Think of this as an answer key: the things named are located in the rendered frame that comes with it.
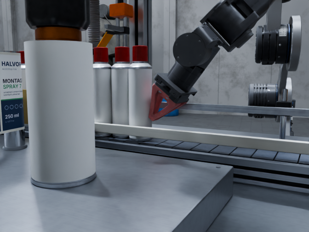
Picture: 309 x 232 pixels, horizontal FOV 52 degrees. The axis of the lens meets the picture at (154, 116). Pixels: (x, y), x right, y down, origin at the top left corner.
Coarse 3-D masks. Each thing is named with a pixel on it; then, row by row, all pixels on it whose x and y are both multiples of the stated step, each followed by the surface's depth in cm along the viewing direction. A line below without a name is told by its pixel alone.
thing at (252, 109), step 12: (180, 108) 69; (192, 108) 68; (204, 108) 67; (216, 108) 66; (228, 108) 64; (240, 108) 63; (252, 108) 62; (264, 108) 61; (276, 108) 60; (288, 108) 59; (300, 108) 59
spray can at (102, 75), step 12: (96, 48) 71; (96, 60) 72; (108, 60) 73; (96, 72) 71; (108, 72) 72; (96, 84) 72; (108, 84) 72; (96, 96) 72; (108, 96) 72; (96, 108) 72; (108, 108) 73; (96, 120) 73; (108, 120) 73; (96, 132) 73
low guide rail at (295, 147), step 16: (96, 128) 71; (112, 128) 69; (128, 128) 67; (144, 128) 66; (160, 128) 64; (224, 144) 58; (240, 144) 57; (256, 144) 55; (272, 144) 54; (288, 144) 53; (304, 144) 52
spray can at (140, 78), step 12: (132, 48) 68; (144, 48) 67; (132, 60) 68; (144, 60) 67; (132, 72) 67; (144, 72) 67; (132, 84) 67; (144, 84) 67; (132, 96) 68; (144, 96) 68; (132, 108) 68; (144, 108) 68; (132, 120) 69; (144, 120) 68
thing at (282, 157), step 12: (144, 144) 66; (156, 144) 66; (168, 144) 66; (180, 144) 66; (192, 144) 66; (204, 144) 66; (240, 156) 57; (252, 156) 57; (264, 156) 57; (276, 156) 57; (288, 156) 57; (300, 156) 57
